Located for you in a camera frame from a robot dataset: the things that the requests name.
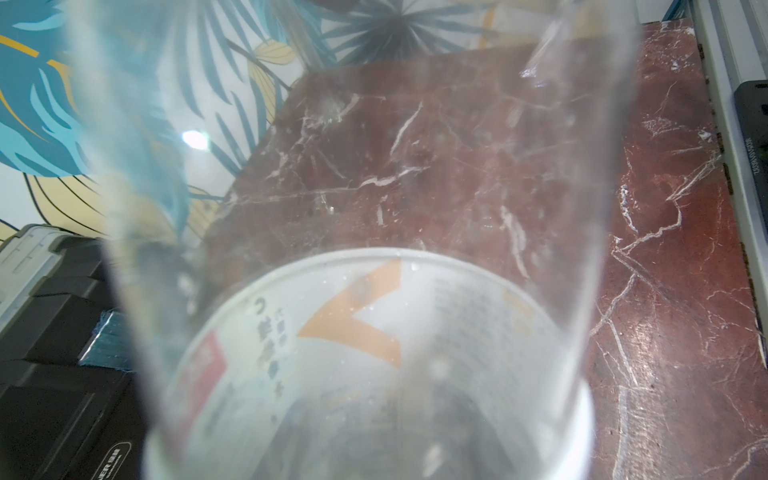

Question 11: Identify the large white label bottle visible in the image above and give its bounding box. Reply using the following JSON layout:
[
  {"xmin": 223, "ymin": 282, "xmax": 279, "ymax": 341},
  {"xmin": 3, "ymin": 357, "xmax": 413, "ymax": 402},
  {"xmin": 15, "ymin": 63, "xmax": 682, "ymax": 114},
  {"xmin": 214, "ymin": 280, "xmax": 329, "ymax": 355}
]
[{"xmin": 69, "ymin": 1, "xmax": 637, "ymax": 479}]

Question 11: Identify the black plastic toolbox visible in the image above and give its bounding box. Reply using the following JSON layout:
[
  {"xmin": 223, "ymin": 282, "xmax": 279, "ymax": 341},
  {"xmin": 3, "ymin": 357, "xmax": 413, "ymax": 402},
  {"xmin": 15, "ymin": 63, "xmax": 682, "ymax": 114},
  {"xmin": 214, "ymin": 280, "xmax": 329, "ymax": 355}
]
[{"xmin": 1, "ymin": 225, "xmax": 147, "ymax": 479}]

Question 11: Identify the aluminium front rail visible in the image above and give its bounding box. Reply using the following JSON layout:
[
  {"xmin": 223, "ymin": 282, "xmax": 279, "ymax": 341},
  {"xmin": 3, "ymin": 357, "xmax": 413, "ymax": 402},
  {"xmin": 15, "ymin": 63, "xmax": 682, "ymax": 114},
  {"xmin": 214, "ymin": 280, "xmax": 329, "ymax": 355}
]
[{"xmin": 689, "ymin": 1, "xmax": 767, "ymax": 338}]

